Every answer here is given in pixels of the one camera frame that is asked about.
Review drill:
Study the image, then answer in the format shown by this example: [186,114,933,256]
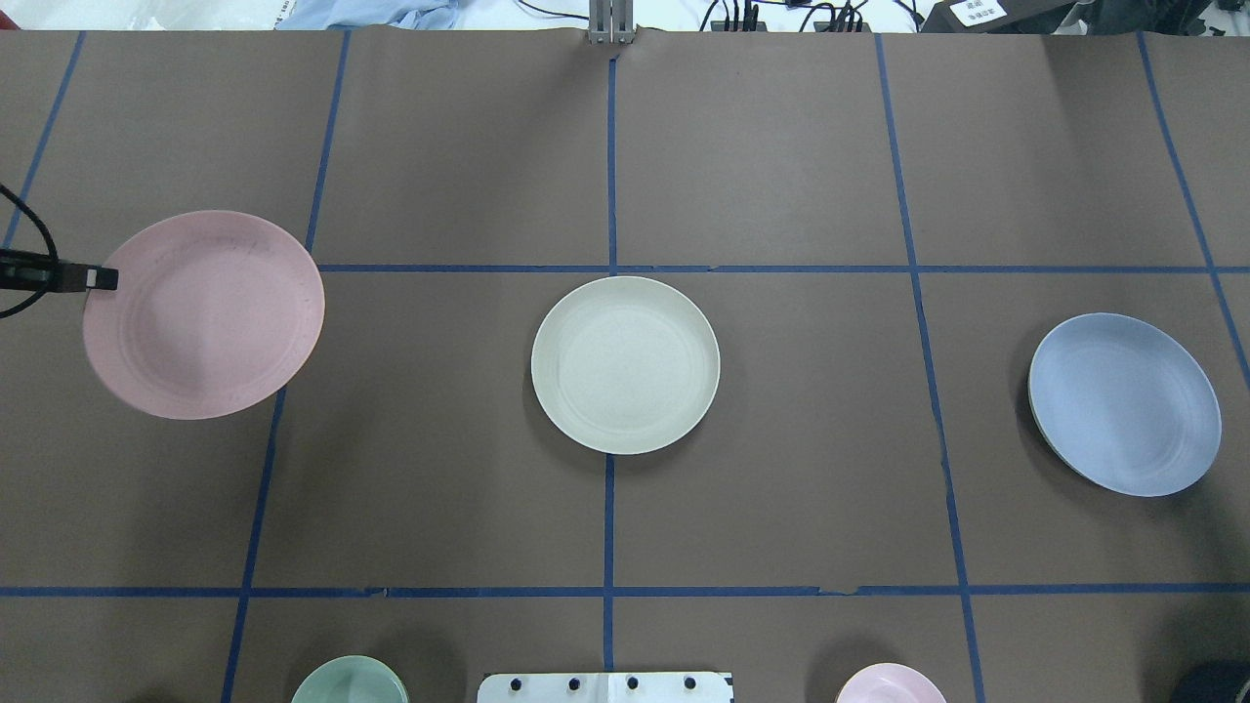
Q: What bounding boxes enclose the pink plate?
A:
[83,210,325,420]

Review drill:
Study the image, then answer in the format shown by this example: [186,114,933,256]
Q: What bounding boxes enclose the light blue plate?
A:
[1028,311,1224,498]

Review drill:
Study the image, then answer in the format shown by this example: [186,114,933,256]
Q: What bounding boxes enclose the light blue cloth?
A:
[276,1,460,31]

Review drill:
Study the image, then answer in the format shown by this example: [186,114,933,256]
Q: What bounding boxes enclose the green bowl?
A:
[291,655,410,702]

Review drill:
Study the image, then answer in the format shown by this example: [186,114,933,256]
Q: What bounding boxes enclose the cream white plate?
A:
[528,275,723,455]

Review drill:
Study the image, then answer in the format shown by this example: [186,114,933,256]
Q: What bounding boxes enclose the dark box with label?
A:
[919,1,1099,35]

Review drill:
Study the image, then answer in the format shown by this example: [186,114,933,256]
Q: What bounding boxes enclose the dark object bottom right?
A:
[1168,660,1249,703]

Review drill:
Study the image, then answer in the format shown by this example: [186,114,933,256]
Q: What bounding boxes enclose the black cable on left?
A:
[0,184,60,319]

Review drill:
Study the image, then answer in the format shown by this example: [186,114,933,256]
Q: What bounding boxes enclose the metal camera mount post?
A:
[588,0,638,46]

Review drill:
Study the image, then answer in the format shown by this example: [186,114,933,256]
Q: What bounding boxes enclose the black cables at back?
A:
[516,0,924,34]

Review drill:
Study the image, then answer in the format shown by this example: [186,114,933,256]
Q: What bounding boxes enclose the white metal base plate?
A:
[478,670,735,702]

